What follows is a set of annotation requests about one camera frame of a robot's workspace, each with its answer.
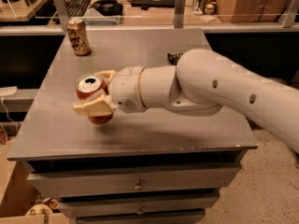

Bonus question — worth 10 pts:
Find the metal bracket post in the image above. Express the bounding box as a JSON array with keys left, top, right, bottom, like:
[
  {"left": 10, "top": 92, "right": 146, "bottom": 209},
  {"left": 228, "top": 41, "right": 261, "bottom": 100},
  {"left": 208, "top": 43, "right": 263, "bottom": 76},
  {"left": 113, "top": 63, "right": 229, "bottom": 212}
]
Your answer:
[
  {"left": 53, "top": 0, "right": 69, "bottom": 31},
  {"left": 278, "top": 0, "right": 299, "bottom": 28},
  {"left": 173, "top": 0, "right": 186, "bottom": 29}
]

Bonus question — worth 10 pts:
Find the black laptop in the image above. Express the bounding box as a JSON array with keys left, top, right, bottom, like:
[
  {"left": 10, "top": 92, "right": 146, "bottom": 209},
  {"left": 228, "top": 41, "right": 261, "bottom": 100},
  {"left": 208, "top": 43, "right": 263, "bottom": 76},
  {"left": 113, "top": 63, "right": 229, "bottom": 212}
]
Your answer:
[{"left": 131, "top": 0, "right": 175, "bottom": 7}]

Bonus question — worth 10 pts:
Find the red coke can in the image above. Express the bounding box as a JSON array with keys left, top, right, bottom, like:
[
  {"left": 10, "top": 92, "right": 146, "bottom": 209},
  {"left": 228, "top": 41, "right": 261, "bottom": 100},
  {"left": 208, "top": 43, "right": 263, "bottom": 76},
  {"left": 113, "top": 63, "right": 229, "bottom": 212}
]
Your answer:
[{"left": 76, "top": 74, "right": 113, "bottom": 125}]

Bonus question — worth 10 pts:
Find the top drawer with knob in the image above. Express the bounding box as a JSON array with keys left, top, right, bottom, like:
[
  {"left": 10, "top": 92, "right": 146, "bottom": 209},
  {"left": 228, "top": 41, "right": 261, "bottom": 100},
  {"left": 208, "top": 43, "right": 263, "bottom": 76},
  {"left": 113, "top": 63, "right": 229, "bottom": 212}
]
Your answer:
[{"left": 28, "top": 162, "right": 241, "bottom": 198}]

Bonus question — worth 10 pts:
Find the middle metal bracket post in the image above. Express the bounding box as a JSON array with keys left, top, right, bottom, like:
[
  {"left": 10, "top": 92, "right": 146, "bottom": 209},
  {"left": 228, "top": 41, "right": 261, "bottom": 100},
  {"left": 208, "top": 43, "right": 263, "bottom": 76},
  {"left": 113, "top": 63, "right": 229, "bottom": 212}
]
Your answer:
[{"left": 173, "top": 0, "right": 186, "bottom": 29}]

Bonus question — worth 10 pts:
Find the black headset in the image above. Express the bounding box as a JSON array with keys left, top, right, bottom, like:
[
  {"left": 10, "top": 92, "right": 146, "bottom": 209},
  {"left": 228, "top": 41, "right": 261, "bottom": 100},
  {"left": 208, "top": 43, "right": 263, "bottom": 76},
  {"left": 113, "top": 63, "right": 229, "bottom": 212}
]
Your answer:
[{"left": 90, "top": 0, "right": 123, "bottom": 16}]

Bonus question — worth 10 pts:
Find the left metal bracket post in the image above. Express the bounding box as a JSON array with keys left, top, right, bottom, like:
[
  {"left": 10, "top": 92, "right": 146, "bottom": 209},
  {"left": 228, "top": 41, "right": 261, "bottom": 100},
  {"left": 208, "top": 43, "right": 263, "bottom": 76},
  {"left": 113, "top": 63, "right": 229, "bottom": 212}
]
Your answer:
[{"left": 53, "top": 0, "right": 69, "bottom": 31}]

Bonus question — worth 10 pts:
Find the black keyboard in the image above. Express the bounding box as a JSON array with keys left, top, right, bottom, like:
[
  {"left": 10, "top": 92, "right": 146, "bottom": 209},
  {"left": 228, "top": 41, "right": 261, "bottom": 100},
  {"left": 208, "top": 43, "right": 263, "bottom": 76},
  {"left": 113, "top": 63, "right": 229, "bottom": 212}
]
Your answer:
[{"left": 52, "top": 0, "right": 91, "bottom": 24}]

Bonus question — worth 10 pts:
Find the gold drink can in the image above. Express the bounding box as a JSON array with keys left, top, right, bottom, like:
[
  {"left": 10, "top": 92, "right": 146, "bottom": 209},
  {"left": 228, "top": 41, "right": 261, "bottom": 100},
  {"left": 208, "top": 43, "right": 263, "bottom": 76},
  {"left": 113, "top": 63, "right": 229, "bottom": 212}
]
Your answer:
[{"left": 66, "top": 18, "right": 92, "bottom": 56}]

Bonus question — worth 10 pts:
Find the drawer with knob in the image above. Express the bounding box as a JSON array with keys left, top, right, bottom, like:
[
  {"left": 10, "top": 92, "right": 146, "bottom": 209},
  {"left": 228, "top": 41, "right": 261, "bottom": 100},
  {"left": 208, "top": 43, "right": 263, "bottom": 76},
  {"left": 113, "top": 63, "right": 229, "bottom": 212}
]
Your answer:
[
  {"left": 28, "top": 162, "right": 241, "bottom": 198},
  {"left": 58, "top": 191, "right": 220, "bottom": 217}
]

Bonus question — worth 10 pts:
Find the white power strip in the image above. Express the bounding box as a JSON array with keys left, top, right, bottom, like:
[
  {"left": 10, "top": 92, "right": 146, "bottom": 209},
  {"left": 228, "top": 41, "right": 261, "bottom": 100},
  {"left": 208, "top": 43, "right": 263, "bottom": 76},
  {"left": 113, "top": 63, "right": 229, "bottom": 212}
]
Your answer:
[{"left": 0, "top": 86, "right": 18, "bottom": 97}]

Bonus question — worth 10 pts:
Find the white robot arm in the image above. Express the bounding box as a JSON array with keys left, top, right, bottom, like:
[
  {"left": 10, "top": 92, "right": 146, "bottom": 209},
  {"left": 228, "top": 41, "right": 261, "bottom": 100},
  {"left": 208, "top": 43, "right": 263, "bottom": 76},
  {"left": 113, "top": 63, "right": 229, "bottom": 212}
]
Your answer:
[{"left": 73, "top": 49, "right": 299, "bottom": 152}]

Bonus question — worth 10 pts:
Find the right metal bracket post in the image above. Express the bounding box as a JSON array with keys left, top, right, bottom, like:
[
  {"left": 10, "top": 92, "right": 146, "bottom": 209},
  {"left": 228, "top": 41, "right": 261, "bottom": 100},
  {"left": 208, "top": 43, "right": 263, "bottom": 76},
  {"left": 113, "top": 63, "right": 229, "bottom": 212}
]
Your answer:
[{"left": 278, "top": 0, "right": 299, "bottom": 28}]

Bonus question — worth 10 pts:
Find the brown cardboard box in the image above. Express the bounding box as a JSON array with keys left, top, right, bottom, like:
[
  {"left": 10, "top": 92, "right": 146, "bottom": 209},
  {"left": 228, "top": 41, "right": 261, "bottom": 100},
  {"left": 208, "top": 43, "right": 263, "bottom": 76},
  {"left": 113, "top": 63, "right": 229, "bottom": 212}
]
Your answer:
[{"left": 216, "top": 0, "right": 291, "bottom": 22}]

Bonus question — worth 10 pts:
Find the middle drawer with knob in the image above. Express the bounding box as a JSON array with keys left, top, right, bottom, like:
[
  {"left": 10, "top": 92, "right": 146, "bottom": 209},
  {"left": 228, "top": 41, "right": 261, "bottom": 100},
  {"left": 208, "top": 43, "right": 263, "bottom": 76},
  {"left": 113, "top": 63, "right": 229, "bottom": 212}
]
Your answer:
[{"left": 58, "top": 191, "right": 220, "bottom": 217}]

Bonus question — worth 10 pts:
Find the grey drawer cabinet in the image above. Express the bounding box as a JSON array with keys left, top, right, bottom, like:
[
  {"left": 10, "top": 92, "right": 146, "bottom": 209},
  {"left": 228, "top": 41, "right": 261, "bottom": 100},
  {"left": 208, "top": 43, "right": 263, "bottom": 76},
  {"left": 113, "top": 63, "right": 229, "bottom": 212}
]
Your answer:
[{"left": 7, "top": 27, "right": 259, "bottom": 224}]

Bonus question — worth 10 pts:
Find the small round jar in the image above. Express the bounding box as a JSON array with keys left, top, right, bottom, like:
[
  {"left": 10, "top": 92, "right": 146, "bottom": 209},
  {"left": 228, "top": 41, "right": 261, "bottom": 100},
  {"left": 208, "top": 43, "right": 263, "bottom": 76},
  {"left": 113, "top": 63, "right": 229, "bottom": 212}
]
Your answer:
[{"left": 204, "top": 4, "right": 215, "bottom": 15}]

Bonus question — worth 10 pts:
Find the bottom drawer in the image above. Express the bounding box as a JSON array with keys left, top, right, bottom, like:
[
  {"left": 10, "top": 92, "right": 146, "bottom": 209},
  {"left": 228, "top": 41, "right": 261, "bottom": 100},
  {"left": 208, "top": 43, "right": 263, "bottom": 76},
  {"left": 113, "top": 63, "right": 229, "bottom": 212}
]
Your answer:
[{"left": 76, "top": 209, "right": 205, "bottom": 224}]

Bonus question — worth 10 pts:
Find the rxbar chocolate wrapper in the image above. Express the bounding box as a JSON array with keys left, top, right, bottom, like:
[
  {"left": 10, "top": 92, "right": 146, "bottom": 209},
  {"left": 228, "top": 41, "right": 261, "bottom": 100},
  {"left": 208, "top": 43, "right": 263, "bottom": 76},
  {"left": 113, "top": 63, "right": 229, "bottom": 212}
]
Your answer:
[{"left": 167, "top": 52, "right": 183, "bottom": 65}]

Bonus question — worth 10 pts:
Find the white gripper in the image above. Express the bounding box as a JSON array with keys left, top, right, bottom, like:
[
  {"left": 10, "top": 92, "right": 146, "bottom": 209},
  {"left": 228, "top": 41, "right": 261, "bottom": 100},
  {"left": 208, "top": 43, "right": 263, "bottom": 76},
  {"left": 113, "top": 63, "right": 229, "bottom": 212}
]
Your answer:
[{"left": 73, "top": 66, "right": 146, "bottom": 117}]

